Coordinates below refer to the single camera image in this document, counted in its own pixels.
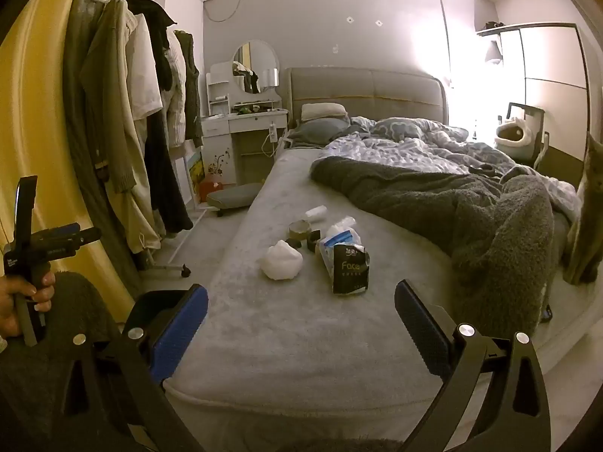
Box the white dressing table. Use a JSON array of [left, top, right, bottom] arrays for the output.
[[202, 60, 289, 185]]

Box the grey cat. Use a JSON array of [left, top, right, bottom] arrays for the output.
[[563, 132, 603, 287]]

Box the blue patterned duvet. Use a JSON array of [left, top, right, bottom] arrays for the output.
[[320, 117, 582, 220]]

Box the olive coat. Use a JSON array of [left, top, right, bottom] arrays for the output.
[[78, 0, 163, 255]]

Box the white puffer jacket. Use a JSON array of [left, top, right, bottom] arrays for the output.
[[162, 35, 189, 149]]

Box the grey upholstered headboard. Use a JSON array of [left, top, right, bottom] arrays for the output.
[[282, 67, 448, 133]]

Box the dark grey fuzzy blanket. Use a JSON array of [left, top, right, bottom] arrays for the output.
[[310, 155, 556, 340]]

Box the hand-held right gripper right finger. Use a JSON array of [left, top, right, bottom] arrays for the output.
[[394, 280, 553, 452]]

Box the black face tissue packet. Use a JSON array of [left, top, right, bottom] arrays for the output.
[[332, 244, 371, 295]]

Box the grey cushioned footstool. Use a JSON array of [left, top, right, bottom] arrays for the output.
[[207, 183, 263, 218]]

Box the white clothes rack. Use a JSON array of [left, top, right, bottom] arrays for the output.
[[89, 0, 208, 278]]

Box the yellow framed picture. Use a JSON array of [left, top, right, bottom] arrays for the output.
[[186, 151, 209, 204]]

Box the blue white plastic bag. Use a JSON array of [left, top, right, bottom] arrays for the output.
[[318, 215, 363, 270]]

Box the white tissue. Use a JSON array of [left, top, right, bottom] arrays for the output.
[[260, 240, 303, 282]]

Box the black frame stand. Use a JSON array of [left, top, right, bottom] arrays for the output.
[[506, 102, 549, 170]]

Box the grey bed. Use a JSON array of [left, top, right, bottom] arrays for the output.
[[162, 141, 603, 434]]

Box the dark green vest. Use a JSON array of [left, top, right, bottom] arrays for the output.
[[174, 29, 204, 149]]

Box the person's left hand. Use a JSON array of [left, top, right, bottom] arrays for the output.
[[0, 270, 56, 340]]

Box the grey pillow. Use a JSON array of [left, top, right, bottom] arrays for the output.
[[288, 118, 359, 148]]

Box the beige pillow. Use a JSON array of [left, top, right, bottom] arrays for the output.
[[300, 102, 348, 122]]

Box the black garment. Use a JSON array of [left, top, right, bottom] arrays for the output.
[[123, 0, 195, 236]]

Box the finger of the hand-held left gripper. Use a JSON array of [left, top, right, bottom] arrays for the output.
[[32, 226, 103, 251]]

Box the cream garment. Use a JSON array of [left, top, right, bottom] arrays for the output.
[[118, 0, 165, 121]]

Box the white wardrobe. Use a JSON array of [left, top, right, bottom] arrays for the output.
[[476, 23, 592, 189]]

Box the red bag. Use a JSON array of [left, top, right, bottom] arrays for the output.
[[199, 180, 223, 203]]

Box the oval mirror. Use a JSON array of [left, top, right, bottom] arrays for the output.
[[232, 40, 280, 95]]

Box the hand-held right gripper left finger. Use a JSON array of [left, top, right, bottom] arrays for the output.
[[52, 284, 210, 452]]

